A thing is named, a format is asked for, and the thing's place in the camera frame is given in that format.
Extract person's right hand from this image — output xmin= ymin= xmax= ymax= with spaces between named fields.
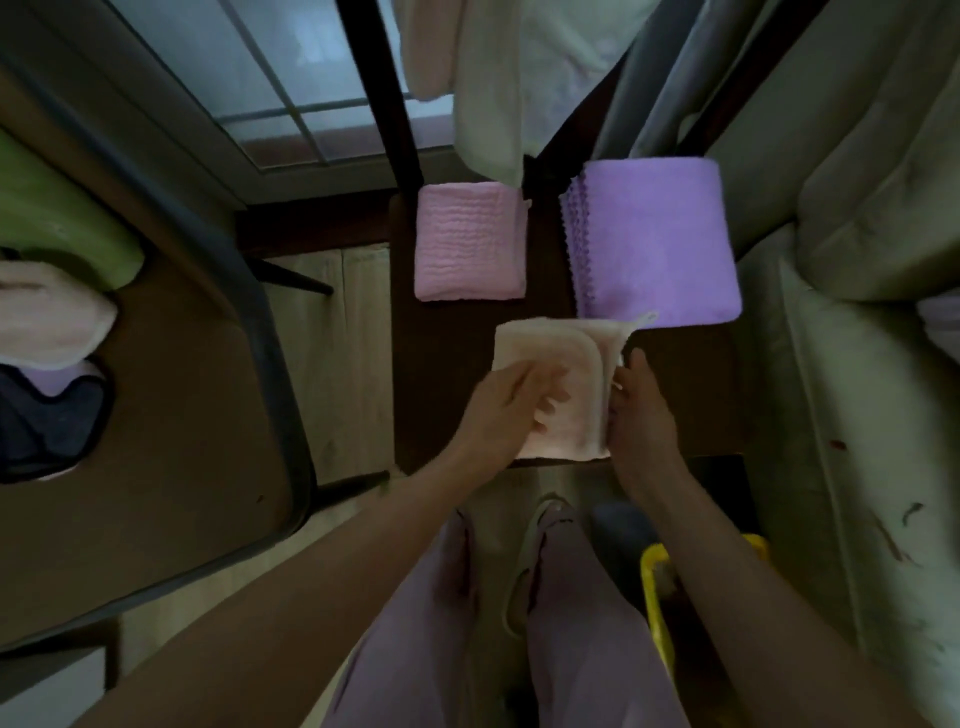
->
xmin=608 ymin=348 xmax=688 ymax=501

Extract person's left hand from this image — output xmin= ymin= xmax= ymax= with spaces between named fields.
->
xmin=448 ymin=363 xmax=573 ymax=471

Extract light pink towel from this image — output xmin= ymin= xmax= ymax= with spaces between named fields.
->
xmin=491 ymin=312 xmax=660 ymax=461

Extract person's left forearm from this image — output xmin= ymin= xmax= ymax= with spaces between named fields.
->
xmin=71 ymin=447 xmax=519 ymax=728

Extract person's right forearm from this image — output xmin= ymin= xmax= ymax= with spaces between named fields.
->
xmin=626 ymin=468 xmax=935 ymax=728

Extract dark wooden small table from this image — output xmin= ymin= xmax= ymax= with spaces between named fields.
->
xmin=387 ymin=176 xmax=751 ymax=475

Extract purple folded towel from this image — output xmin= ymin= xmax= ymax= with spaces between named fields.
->
xmin=559 ymin=156 xmax=744 ymax=330

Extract dark blue slipper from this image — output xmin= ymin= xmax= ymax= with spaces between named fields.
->
xmin=588 ymin=501 xmax=663 ymax=575

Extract white slipper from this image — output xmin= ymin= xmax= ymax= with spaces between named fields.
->
xmin=501 ymin=493 xmax=580 ymax=639

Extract pink folded ribbed towel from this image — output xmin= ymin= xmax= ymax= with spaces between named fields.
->
xmin=413 ymin=181 xmax=532 ymax=303

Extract yellow plastic bin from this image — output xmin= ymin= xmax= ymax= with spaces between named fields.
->
xmin=639 ymin=533 xmax=771 ymax=680

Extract beige stained sofa cushion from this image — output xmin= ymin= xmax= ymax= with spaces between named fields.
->
xmin=738 ymin=225 xmax=960 ymax=728

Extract person's lilac trousers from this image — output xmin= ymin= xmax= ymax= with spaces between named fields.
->
xmin=321 ymin=501 xmax=693 ymax=728

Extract grey curtain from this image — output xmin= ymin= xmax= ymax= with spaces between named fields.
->
xmin=591 ymin=0 xmax=770 ymax=163

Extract white hanging cloth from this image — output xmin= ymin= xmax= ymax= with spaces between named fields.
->
xmin=448 ymin=0 xmax=665 ymax=187

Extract beige crumpled blanket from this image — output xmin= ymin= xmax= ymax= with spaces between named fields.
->
xmin=708 ymin=0 xmax=960 ymax=305

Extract black metal pole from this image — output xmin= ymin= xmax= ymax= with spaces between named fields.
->
xmin=335 ymin=0 xmax=430 ymax=190

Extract pale pink hanging cloth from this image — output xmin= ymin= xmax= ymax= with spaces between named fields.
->
xmin=390 ymin=0 xmax=460 ymax=103

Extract brown chair with dark rim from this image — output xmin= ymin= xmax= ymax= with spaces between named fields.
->
xmin=0 ymin=45 xmax=393 ymax=655

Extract lilac cloth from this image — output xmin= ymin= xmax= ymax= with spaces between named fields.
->
xmin=15 ymin=360 xmax=106 ymax=400

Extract dark blue cloth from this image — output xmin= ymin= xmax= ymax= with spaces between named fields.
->
xmin=0 ymin=366 xmax=115 ymax=483

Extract pale pink fluffy cloth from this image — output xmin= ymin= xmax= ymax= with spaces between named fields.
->
xmin=0 ymin=258 xmax=120 ymax=371

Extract green cloth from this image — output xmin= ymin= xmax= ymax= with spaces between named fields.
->
xmin=0 ymin=127 xmax=146 ymax=292

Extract white cabinet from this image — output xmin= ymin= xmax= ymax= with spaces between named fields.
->
xmin=0 ymin=643 xmax=121 ymax=728

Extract glass window with frame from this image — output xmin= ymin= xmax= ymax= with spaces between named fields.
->
xmin=105 ymin=0 xmax=460 ymax=175

